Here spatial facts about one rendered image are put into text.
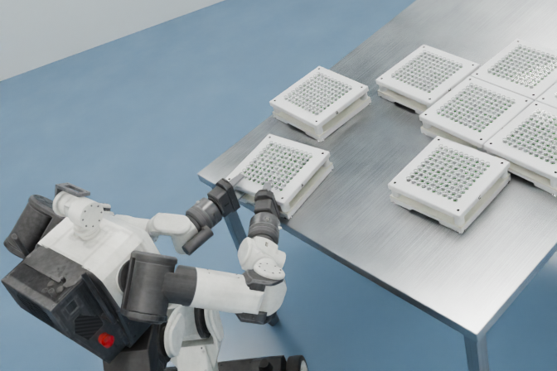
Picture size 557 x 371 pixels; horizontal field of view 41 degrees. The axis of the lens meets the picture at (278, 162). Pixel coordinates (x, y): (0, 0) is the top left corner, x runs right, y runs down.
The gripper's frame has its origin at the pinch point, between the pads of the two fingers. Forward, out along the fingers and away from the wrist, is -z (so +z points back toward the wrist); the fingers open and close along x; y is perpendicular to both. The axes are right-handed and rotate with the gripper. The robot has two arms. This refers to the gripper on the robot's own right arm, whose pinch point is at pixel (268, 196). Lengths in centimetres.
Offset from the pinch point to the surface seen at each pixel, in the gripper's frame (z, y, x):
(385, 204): 1.6, 33.7, 7.0
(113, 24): -273, -158, 78
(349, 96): -44.1, 23.4, -0.4
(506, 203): 6, 67, 7
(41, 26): -257, -198, 61
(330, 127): -34.9, 16.4, 4.2
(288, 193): -0.2, 6.1, -0.2
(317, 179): -10.0, 13.2, 4.3
